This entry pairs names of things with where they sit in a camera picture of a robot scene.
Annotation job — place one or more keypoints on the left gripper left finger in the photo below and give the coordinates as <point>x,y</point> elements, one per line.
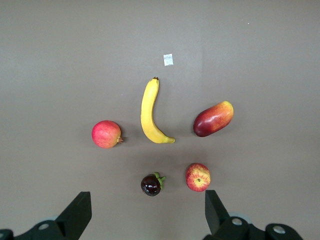
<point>72,220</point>

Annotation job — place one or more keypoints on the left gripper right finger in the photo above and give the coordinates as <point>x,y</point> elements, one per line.
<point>220,225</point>

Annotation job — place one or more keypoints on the red yellow apple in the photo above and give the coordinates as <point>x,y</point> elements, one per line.
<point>198,177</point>

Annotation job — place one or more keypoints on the yellow banana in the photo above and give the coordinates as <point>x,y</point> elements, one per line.
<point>147,120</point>

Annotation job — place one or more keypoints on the dark purple mangosteen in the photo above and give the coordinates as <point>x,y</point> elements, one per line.
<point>150,185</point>

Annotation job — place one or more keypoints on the pink red pomegranate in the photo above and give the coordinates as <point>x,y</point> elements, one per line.
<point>106,134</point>

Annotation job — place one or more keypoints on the red yellow mango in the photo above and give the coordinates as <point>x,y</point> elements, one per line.
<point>212,120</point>

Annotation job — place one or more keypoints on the small white tape piece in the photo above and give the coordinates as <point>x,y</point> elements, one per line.
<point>168,59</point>

